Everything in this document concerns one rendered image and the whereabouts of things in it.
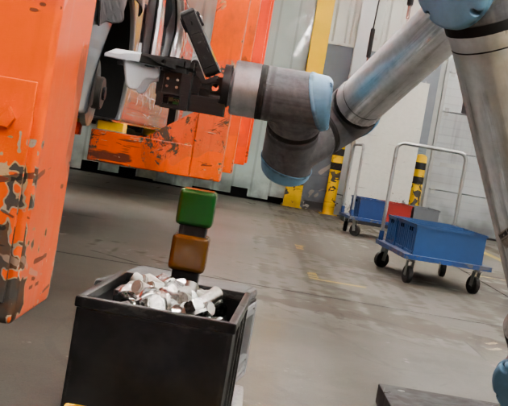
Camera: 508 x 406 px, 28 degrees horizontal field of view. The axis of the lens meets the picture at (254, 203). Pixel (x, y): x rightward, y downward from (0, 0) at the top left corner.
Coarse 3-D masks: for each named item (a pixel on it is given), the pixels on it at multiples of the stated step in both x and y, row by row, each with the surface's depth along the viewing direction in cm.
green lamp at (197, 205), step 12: (180, 192) 109; (192, 192) 109; (204, 192) 109; (180, 204) 109; (192, 204) 109; (204, 204) 109; (216, 204) 113; (180, 216) 109; (192, 216) 109; (204, 216) 109; (204, 228) 110
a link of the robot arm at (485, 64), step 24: (432, 0) 125; (456, 0) 122; (480, 0) 119; (504, 0) 122; (456, 24) 123; (480, 24) 123; (504, 24) 123; (456, 48) 127; (480, 48) 125; (504, 48) 124; (456, 72) 131; (480, 72) 126; (504, 72) 125; (480, 96) 128; (504, 96) 126; (480, 120) 130; (504, 120) 128; (480, 144) 132; (504, 144) 129; (480, 168) 135; (504, 168) 131; (504, 192) 132; (504, 216) 134; (504, 240) 136; (504, 264) 139; (504, 360) 144; (504, 384) 145
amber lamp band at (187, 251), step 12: (180, 240) 109; (192, 240) 109; (204, 240) 109; (180, 252) 109; (192, 252) 109; (204, 252) 109; (168, 264) 110; (180, 264) 109; (192, 264) 109; (204, 264) 110
